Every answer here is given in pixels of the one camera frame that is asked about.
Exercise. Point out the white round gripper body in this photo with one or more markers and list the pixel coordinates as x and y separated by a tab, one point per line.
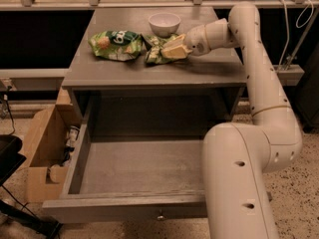
195	41

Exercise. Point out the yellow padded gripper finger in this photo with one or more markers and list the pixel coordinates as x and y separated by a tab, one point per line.
177	41
178	52

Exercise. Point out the green jalapeno chip bag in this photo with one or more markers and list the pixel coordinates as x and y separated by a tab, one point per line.
154	45

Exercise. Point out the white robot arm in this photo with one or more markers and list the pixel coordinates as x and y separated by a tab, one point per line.
236	155

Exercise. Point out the green chip bag dark logo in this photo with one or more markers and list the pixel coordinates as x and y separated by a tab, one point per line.
117	45

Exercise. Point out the open grey top drawer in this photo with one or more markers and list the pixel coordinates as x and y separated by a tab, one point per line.
135	157

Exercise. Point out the round metal drawer knob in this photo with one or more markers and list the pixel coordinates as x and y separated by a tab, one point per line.
160	216

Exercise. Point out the white ceramic bowl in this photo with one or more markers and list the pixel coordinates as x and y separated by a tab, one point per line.
164	24

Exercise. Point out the grey wooden cabinet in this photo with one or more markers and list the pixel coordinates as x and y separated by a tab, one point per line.
218	73

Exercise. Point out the white bottle in box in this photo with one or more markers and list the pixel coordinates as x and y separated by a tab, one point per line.
72	136

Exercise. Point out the open cardboard box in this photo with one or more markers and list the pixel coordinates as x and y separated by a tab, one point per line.
44	147

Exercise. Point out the black stand with cables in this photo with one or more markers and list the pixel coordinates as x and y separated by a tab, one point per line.
22	107

